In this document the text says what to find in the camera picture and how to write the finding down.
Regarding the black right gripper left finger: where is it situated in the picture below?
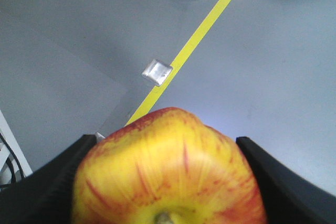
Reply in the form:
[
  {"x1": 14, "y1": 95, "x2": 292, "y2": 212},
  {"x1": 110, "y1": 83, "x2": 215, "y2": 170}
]
[{"x1": 1, "y1": 135, "x2": 97, "y2": 223}]

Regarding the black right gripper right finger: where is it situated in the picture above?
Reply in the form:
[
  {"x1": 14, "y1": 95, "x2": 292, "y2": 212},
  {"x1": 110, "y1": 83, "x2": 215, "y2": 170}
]
[{"x1": 236, "y1": 136, "x2": 335, "y2": 223}]

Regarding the red yellow apple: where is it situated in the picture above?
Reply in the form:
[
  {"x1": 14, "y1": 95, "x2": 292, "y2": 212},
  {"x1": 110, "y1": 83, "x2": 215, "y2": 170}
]
[{"x1": 71, "y1": 108, "x2": 268, "y2": 223}]

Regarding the silver floor plate near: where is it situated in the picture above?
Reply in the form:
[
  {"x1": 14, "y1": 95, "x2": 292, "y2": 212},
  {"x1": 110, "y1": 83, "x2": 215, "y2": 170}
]
[{"x1": 95, "y1": 132, "x2": 106, "y2": 143}]

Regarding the silver floor plate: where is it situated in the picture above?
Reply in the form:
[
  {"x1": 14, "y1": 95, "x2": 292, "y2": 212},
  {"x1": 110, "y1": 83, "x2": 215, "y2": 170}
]
[
  {"x1": 95, "y1": 132, "x2": 106, "y2": 143},
  {"x1": 141, "y1": 59, "x2": 173, "y2": 87}
]

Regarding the silver floor plate far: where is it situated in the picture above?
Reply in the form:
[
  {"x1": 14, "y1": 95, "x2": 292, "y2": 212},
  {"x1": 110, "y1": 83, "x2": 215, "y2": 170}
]
[{"x1": 141, "y1": 59, "x2": 173, "y2": 87}]

